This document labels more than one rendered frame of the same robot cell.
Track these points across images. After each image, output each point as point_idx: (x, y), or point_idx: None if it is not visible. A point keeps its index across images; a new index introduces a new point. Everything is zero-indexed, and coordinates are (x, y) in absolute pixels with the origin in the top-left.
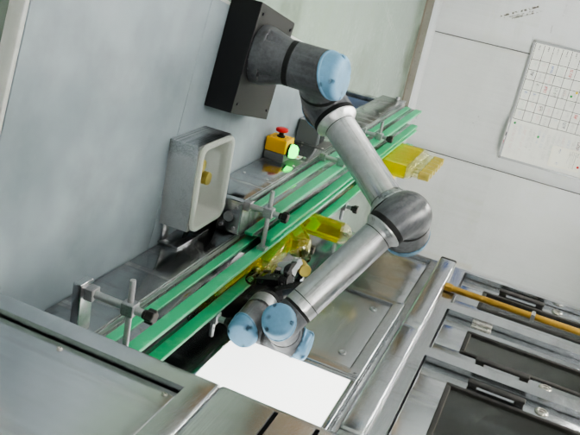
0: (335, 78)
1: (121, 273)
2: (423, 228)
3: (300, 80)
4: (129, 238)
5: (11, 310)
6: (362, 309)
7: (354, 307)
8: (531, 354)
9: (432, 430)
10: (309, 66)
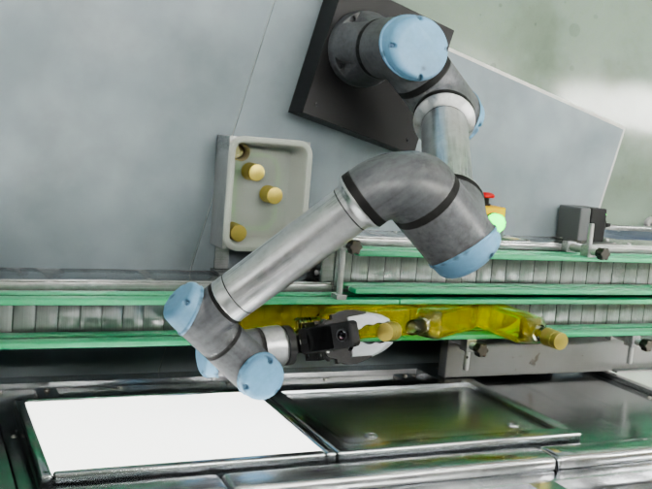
0: (397, 41)
1: (115, 271)
2: (414, 196)
3: (370, 57)
4: (147, 241)
5: None
6: (491, 421)
7: (481, 417)
8: None
9: None
10: (374, 34)
